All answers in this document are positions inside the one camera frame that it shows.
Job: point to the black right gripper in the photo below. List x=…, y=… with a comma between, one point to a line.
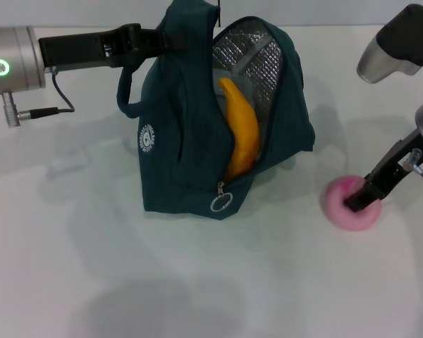
x=395, y=169

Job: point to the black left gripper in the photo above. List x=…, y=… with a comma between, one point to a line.
x=77, y=49

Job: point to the pink peach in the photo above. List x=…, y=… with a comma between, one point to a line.
x=349, y=218

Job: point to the clear food container blue lid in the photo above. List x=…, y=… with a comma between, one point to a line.
x=249, y=91

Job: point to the dark teal insulated lunch bag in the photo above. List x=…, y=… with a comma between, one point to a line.
x=183, y=141

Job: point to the yellow banana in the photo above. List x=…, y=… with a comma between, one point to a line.
x=243, y=130

